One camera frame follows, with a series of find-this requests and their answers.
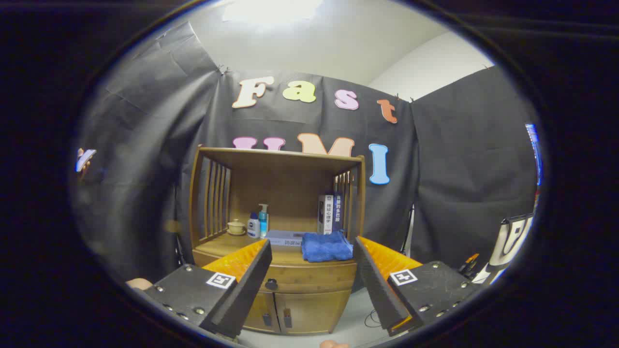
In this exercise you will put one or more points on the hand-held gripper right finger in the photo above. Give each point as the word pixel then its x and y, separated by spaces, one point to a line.
pixel 377 290

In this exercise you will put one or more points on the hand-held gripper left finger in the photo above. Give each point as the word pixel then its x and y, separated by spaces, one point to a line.
pixel 246 290

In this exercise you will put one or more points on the wooden drawer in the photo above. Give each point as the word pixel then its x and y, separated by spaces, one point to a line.
pixel 314 278

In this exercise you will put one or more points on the wooden cabinet door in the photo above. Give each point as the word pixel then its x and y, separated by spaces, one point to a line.
pixel 263 309
pixel 314 309

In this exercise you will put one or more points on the wooden countertop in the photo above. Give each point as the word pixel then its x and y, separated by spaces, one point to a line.
pixel 217 244

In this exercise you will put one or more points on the wooden cabinet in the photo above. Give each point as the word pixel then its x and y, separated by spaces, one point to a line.
pixel 290 188

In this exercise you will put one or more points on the white lotion bottle blue cap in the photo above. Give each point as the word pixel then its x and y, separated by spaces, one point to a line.
pixel 253 228

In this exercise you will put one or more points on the cream lidded teacup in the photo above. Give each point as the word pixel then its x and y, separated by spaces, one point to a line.
pixel 236 227

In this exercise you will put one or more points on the white flat-lying book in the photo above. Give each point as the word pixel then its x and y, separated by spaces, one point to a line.
pixel 285 238

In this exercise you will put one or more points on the blue folded towel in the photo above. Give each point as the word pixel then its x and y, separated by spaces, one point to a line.
pixel 326 247

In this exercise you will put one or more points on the blue pump bottle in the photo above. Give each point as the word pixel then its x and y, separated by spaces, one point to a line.
pixel 263 224

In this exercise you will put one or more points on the dark blue upright book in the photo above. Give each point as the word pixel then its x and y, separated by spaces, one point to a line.
pixel 338 212

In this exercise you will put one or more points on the white upright book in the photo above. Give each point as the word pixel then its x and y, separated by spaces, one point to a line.
pixel 325 215

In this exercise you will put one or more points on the orange and black tool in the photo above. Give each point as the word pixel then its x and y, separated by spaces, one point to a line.
pixel 469 266

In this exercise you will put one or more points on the white bag black print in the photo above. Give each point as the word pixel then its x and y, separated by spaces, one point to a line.
pixel 508 241

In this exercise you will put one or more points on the black backdrop cloth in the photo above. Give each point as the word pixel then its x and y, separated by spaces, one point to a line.
pixel 145 145

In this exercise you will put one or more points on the white flat object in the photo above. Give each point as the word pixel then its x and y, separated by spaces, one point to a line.
pixel 85 159

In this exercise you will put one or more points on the blue screen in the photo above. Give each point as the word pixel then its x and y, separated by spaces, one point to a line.
pixel 534 150

